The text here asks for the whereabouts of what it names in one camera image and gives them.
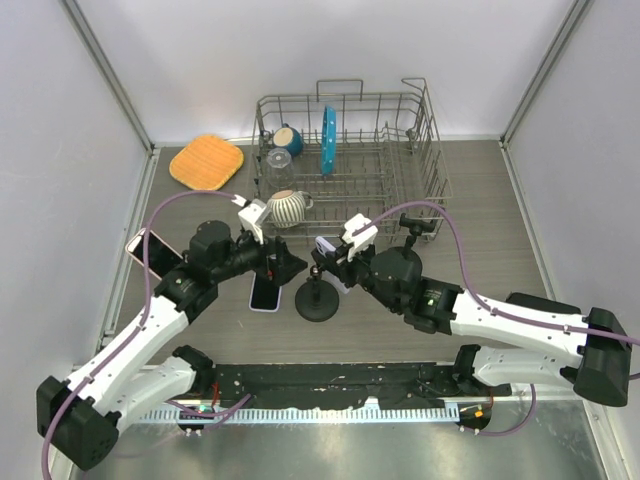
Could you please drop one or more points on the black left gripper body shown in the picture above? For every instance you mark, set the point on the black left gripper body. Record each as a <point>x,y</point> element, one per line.
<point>265,264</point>

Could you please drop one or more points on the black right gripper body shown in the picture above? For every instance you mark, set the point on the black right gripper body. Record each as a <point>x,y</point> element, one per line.
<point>356,271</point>

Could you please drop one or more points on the black round-base phone stand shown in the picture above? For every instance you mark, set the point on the black round-base phone stand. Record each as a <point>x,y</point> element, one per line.
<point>416,228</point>

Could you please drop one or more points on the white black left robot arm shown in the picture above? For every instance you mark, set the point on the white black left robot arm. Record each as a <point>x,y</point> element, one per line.
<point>83,415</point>

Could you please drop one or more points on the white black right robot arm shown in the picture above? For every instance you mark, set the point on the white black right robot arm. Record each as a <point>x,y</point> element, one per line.
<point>547,342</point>

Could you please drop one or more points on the phone in pink case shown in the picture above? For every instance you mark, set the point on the phone in pink case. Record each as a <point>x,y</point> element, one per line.
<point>162,258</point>

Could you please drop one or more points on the white grey striped mug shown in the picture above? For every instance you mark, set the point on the white grey striped mug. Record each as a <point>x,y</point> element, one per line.
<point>288,208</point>

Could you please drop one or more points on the clear drinking glass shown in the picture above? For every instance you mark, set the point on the clear drinking glass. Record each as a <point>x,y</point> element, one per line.
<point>280,169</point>

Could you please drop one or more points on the dark blue ceramic cup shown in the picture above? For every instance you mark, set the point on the dark blue ceramic cup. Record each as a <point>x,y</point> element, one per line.
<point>290,139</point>

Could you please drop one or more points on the blue dotted plate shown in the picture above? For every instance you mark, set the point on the blue dotted plate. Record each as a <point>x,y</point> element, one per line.
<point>328,141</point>

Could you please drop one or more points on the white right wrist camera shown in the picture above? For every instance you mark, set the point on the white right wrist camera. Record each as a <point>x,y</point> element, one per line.
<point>358,234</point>

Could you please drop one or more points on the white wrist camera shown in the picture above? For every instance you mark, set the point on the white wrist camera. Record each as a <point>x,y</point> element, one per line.
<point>358,234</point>
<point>251,215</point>

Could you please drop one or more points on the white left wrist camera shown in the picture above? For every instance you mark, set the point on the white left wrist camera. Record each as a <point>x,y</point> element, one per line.
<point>251,215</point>

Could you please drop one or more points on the grey wire dish rack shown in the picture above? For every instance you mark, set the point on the grey wire dish rack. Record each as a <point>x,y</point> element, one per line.
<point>388,152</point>

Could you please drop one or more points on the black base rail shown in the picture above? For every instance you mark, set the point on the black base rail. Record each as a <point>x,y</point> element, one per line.
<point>339,386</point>

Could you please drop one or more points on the white slotted cable duct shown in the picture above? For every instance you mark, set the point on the white slotted cable duct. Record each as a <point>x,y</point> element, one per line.
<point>369,414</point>

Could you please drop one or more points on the aluminium frame post right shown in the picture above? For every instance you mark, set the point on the aluminium frame post right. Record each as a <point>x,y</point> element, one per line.
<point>577,11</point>

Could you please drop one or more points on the aluminium frame post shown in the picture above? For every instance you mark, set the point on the aluminium frame post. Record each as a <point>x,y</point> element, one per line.
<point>103,65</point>
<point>577,11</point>

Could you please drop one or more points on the aluminium frame post left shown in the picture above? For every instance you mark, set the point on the aluminium frame post left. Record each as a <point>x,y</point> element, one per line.
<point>103,65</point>

